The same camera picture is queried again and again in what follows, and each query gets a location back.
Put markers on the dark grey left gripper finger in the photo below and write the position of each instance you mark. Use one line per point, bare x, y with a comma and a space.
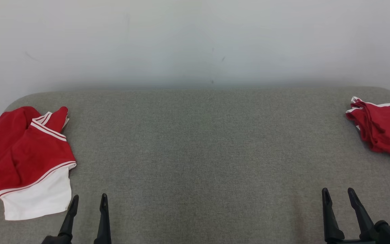
69, 220
104, 223

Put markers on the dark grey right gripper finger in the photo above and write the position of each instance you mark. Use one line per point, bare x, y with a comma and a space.
362, 220
331, 223

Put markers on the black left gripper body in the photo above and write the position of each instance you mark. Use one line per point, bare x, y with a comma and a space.
56, 240

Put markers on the red and white jersey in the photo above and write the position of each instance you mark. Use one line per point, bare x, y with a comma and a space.
22, 156

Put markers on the red shorts with white trim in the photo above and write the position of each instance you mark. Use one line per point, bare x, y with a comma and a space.
388, 128

